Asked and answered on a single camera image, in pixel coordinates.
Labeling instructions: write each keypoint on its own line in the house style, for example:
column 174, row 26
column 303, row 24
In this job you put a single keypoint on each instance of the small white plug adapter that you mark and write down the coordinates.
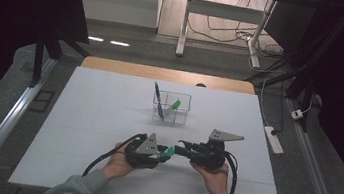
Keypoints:
column 297, row 114

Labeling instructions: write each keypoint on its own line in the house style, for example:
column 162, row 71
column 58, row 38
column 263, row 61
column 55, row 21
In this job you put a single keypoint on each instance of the black metal stand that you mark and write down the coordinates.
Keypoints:
column 38, row 59
column 301, row 83

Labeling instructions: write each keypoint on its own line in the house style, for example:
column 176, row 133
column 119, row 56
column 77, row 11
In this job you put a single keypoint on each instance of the clear plastic organizer box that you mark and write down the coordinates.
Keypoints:
column 179, row 116

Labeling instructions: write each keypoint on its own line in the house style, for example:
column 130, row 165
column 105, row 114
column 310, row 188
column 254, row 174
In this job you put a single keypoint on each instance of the dark floor plate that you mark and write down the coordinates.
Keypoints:
column 41, row 101

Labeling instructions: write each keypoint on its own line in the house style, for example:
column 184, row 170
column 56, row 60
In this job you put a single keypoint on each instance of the metal floor rail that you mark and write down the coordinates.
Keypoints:
column 4, row 128
column 314, row 176

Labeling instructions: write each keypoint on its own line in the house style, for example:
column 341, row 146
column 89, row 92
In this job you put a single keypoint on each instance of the white desk frame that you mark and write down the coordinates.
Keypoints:
column 225, row 10

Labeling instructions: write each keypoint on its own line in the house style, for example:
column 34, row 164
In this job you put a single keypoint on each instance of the white power strip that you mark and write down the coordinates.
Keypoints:
column 273, row 140

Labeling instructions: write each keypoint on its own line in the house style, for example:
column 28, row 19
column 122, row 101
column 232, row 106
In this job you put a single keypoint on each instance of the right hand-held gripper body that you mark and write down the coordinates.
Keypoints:
column 210, row 157

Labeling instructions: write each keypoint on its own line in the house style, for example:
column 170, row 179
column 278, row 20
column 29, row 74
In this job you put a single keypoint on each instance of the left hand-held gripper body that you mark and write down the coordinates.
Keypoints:
column 138, row 158

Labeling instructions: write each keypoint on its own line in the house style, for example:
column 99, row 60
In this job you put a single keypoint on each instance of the blue pen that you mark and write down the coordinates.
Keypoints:
column 158, row 100

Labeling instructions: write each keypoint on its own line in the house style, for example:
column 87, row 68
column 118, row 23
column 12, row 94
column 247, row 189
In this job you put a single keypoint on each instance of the wooden table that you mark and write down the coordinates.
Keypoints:
column 136, row 68

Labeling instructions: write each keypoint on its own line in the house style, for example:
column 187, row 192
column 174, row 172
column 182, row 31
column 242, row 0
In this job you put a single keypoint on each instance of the green and white glue stick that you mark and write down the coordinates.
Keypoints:
column 169, row 151

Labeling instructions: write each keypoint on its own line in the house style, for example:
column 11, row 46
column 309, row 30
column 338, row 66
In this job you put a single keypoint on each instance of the green marker pen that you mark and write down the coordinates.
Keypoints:
column 175, row 104

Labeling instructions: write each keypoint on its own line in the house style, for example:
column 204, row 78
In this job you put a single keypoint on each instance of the person's right hand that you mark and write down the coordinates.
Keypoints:
column 215, row 183

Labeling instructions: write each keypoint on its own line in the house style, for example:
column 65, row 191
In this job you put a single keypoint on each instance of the small dark round object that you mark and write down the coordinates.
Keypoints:
column 201, row 85

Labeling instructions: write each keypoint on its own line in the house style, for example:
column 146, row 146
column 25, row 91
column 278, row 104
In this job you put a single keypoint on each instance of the person's left hand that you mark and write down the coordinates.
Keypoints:
column 117, row 165

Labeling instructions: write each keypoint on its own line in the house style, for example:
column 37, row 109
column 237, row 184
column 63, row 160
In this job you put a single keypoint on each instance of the white table cover sheet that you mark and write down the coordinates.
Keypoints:
column 98, row 107

